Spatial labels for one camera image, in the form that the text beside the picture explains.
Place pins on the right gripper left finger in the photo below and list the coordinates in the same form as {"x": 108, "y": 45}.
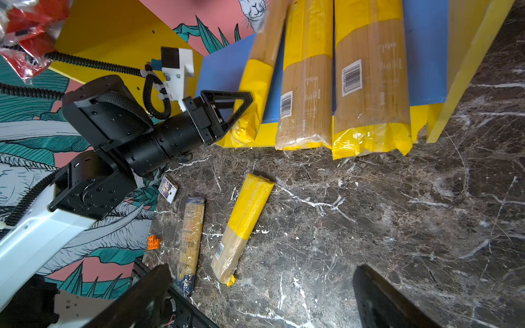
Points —
{"x": 141, "y": 305}

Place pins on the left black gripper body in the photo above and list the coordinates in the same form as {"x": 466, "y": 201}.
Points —
{"x": 176, "y": 137}

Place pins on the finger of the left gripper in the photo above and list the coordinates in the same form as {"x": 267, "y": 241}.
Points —
{"x": 225, "y": 108}

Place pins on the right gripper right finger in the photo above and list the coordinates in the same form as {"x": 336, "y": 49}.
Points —
{"x": 380, "y": 304}

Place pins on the yellow pasta pack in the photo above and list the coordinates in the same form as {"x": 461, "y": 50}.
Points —
{"x": 258, "y": 73}
{"x": 372, "y": 112}
{"x": 247, "y": 210}
{"x": 306, "y": 99}

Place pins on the brown blue-end spaghetti pack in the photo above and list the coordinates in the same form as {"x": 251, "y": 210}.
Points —
{"x": 190, "y": 244}

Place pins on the red spaghetti pack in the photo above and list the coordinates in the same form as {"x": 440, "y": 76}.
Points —
{"x": 29, "y": 30}

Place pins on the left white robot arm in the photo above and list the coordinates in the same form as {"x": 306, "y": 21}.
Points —
{"x": 73, "y": 198}

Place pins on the small printed card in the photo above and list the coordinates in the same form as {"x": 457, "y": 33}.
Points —
{"x": 168, "y": 189}

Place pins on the orange plastic block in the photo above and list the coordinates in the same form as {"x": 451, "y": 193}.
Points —
{"x": 153, "y": 242}

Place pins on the black front frame beam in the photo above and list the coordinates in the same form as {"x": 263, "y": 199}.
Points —
{"x": 176, "y": 310}

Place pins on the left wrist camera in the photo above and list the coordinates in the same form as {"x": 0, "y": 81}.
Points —
{"x": 176, "y": 65}

